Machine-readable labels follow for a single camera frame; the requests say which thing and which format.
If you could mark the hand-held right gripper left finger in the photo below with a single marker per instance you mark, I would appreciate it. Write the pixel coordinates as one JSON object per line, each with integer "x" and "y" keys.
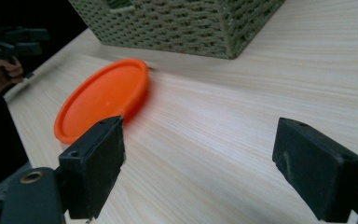
{"x": 93, "y": 168}

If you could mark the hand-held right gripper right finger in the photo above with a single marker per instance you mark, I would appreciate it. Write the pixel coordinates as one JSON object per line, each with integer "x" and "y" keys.
{"x": 313, "y": 174}

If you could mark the orange plastic plate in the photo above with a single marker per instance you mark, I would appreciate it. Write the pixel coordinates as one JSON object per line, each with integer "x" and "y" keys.
{"x": 105, "y": 96}

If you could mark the green woven basket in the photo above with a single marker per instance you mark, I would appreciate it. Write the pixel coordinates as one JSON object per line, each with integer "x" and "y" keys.
{"x": 180, "y": 25}

